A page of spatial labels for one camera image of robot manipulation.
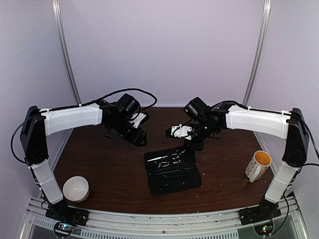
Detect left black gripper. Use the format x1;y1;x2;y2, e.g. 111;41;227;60
109;117;147;147

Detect silver thinning shears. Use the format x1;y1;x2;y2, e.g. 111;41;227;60
171;149;186;164

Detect silver hair scissors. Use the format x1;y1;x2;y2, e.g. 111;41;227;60
147;155;169;170

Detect black zip tool case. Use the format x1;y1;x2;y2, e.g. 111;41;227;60
144;146;201;196

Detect black hair clip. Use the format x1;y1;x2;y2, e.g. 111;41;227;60
156;184;188;192
155;167;195;175

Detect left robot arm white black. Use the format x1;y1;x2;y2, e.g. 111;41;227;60
20;94;148;221

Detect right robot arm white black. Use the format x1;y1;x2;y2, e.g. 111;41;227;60
181;97;310;220

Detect white mug yellow inside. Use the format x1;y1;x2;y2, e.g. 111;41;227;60
245;150;272;183

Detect white ceramic bowl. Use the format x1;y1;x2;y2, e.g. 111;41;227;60
62;176;90;203

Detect left circuit board with leds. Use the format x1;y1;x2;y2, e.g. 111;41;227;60
53;222;74;237

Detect circuit board with leds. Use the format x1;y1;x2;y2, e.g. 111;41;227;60
254;222;274;237
53;222;74;237

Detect right circuit board with leds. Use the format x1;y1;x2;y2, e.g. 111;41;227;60
254;222;274;237

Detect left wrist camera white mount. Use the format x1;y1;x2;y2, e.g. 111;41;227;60
130;113;149;128

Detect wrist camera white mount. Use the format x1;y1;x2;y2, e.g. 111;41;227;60
165;124;192;140
130;113;149;128

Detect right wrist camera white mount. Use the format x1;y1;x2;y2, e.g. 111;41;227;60
165;124;192;140

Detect right aluminium frame post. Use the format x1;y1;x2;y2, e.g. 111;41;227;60
243;0;272;105

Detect aluminium frame post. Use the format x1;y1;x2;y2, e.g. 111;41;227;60
52;0;82;104
243;0;272;105

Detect aluminium front rail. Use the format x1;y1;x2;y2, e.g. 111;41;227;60
18;195;310;239

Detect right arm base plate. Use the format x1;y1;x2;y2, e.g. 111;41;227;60
238;199;282;225

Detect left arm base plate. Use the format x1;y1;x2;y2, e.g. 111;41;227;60
45;199;89;226

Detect left aluminium frame post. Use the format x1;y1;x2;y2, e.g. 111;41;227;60
52;0;82;104

